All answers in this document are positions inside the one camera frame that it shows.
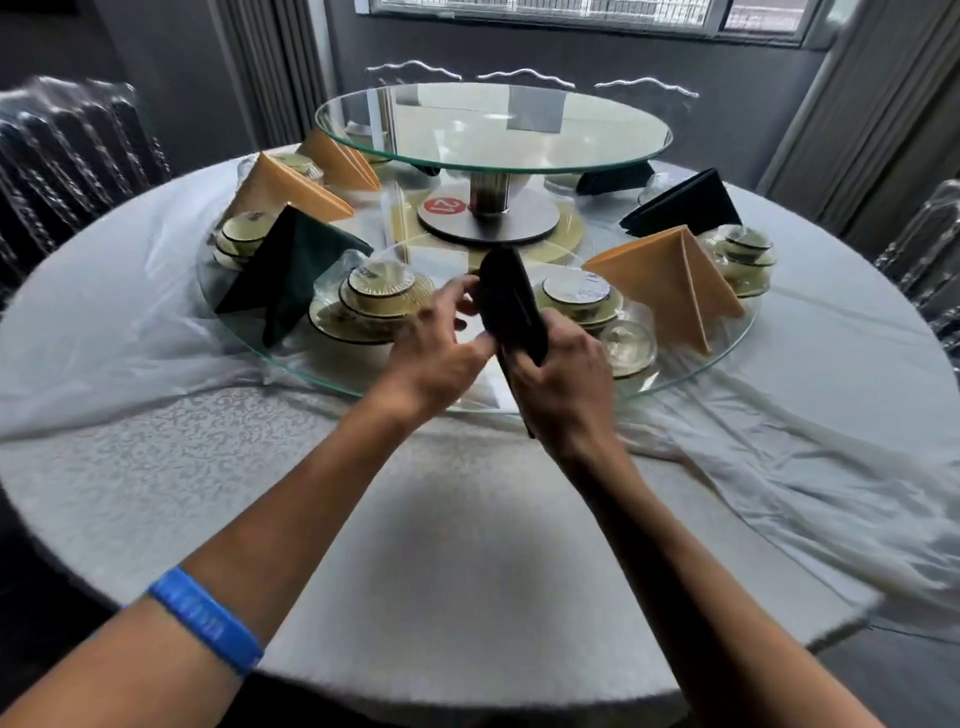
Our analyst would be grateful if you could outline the person's right hand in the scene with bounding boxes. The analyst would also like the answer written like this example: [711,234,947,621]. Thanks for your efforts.
[499,307,624,461]

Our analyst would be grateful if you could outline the person's left hand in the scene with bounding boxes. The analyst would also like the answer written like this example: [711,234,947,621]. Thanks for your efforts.
[375,273,499,430]

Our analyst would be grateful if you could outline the dark green cloth napkin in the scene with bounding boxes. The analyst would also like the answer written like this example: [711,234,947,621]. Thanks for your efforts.
[215,204,374,348]
[576,161,656,198]
[477,246,550,440]
[620,168,744,238]

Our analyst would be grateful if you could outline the person's right forearm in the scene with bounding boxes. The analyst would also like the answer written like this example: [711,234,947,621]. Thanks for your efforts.
[551,438,888,728]

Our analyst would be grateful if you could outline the person's left forearm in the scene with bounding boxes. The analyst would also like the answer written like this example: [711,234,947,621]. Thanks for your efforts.
[0,391,436,728]

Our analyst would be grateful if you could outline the plastic-wrapped tableware set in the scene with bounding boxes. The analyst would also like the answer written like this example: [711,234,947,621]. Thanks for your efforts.
[309,251,436,346]
[705,223,777,300]
[534,268,625,335]
[270,152,325,185]
[212,210,280,271]

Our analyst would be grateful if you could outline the plastic-wrapped glass cup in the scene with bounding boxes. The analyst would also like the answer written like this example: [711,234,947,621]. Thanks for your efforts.
[600,318,659,380]

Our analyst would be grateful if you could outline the large glass turntable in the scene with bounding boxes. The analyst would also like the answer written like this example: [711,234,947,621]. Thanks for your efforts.
[196,150,763,415]

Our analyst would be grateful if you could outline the steel turntable stand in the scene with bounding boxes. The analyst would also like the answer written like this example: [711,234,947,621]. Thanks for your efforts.
[417,171,561,246]

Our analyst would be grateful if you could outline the yellow round turntable base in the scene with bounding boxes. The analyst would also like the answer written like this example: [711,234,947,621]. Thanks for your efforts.
[386,183,595,268]

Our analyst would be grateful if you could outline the orange folded cloth napkin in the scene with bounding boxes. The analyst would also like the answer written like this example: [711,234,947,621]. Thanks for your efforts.
[223,151,355,226]
[298,127,382,193]
[582,225,746,356]

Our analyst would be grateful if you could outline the dark green folded cloth napkin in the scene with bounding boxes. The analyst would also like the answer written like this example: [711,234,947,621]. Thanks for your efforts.
[215,204,374,348]
[576,161,656,198]
[620,168,744,238]

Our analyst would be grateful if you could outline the white patterned tablecloth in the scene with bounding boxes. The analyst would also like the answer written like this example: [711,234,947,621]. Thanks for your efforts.
[0,153,960,728]

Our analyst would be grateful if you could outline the small raised glass turntable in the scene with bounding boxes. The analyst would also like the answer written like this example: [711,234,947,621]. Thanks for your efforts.
[315,82,674,176]

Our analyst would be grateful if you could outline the clear chair with wavy top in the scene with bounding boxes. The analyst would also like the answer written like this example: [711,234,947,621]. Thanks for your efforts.
[366,60,464,90]
[594,75,700,101]
[476,68,577,92]

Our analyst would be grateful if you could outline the clear plastic table cover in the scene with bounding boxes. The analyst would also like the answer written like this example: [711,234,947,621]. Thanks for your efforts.
[0,157,960,639]

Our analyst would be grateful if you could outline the grey curtain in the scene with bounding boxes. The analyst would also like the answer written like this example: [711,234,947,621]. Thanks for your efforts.
[208,0,336,151]
[757,0,960,256]

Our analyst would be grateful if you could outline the blue rubber wristband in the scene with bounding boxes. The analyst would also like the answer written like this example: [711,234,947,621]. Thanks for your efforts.
[146,566,265,678]

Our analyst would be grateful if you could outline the plastic-covered dark chair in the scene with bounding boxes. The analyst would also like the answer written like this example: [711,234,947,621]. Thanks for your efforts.
[0,75,172,301]
[873,180,960,376]

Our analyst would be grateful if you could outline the window with white frame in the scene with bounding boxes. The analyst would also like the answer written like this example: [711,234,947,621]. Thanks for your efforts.
[371,0,822,43]

